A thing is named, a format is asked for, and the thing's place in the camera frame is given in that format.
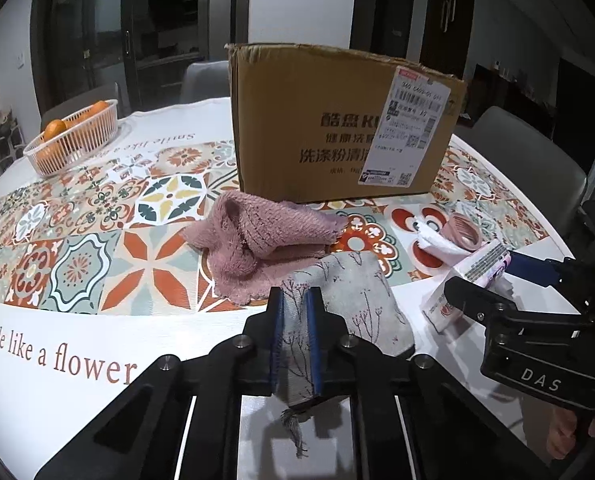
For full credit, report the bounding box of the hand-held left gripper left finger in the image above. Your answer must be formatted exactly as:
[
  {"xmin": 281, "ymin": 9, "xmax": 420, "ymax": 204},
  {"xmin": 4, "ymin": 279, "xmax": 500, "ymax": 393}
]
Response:
[{"xmin": 34, "ymin": 287, "xmax": 286, "ymax": 480}]

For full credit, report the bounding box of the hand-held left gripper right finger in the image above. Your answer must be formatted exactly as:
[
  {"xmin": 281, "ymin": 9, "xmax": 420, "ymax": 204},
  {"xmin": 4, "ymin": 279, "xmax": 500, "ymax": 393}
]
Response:
[{"xmin": 305, "ymin": 287, "xmax": 564, "ymax": 480}]

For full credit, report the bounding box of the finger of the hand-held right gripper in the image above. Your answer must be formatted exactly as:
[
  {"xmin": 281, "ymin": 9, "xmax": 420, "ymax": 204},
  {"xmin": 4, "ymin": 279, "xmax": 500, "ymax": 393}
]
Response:
[
  {"xmin": 443, "ymin": 276, "xmax": 515, "ymax": 328},
  {"xmin": 508, "ymin": 252, "xmax": 558, "ymax": 287}
]

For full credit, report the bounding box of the white tissue packet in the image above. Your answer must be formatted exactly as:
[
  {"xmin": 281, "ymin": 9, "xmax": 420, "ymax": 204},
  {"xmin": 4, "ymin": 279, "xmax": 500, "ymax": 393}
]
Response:
[{"xmin": 421, "ymin": 240, "xmax": 513, "ymax": 333}]

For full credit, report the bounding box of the grey floral cloth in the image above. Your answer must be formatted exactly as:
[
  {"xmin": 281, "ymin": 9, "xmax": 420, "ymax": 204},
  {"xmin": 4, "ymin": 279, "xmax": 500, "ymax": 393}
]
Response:
[{"xmin": 274, "ymin": 252, "xmax": 415, "ymax": 459}]

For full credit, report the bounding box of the person's right hand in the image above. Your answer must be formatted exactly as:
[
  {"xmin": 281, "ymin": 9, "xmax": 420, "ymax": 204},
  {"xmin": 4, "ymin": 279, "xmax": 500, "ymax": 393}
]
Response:
[{"xmin": 546, "ymin": 404, "xmax": 595, "ymax": 457}]

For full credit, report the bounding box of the pink tape roll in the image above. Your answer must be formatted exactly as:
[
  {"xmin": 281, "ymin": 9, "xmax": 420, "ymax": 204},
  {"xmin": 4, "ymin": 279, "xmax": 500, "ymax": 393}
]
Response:
[{"xmin": 449, "ymin": 212, "xmax": 484, "ymax": 252}]

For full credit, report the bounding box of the white cloth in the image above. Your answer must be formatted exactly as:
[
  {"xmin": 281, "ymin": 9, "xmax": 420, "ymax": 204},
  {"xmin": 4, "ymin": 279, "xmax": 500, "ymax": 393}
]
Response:
[{"xmin": 413, "ymin": 217, "xmax": 461, "ymax": 263}]

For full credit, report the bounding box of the grey dining chair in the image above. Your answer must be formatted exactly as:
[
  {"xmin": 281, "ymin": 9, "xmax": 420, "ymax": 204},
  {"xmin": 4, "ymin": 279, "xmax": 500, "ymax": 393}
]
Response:
[
  {"xmin": 40, "ymin": 81, "xmax": 124, "ymax": 122},
  {"xmin": 455, "ymin": 106, "xmax": 589, "ymax": 235}
]

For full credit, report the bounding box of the pink knitted towel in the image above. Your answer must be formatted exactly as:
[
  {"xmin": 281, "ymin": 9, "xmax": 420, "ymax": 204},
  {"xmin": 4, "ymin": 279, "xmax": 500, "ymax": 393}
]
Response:
[{"xmin": 182, "ymin": 191, "xmax": 348, "ymax": 306}]

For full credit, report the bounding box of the patterned tablecloth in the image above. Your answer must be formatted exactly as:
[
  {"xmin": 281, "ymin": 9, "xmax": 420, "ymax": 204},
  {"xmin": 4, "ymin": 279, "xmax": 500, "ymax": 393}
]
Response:
[{"xmin": 0, "ymin": 96, "xmax": 575, "ymax": 480}]

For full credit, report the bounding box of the brown cardboard box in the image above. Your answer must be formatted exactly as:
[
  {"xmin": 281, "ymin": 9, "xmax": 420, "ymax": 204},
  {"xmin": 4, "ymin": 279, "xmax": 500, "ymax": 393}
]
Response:
[{"xmin": 226, "ymin": 42, "xmax": 468, "ymax": 206}]

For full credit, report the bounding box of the grey chair back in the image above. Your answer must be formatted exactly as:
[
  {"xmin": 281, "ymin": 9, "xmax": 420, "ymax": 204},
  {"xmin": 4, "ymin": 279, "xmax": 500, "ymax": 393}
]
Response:
[{"xmin": 179, "ymin": 60, "xmax": 232, "ymax": 107}]

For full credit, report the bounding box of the white plastic basket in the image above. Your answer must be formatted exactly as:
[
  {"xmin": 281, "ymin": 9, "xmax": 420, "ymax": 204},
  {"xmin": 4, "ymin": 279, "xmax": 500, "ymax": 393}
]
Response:
[{"xmin": 24, "ymin": 99, "xmax": 120, "ymax": 177}]

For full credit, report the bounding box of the dark glass cabinet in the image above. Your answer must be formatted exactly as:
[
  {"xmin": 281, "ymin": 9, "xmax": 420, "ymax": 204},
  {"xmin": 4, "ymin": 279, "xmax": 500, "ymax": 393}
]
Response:
[{"xmin": 30, "ymin": 0, "xmax": 251, "ymax": 116}]

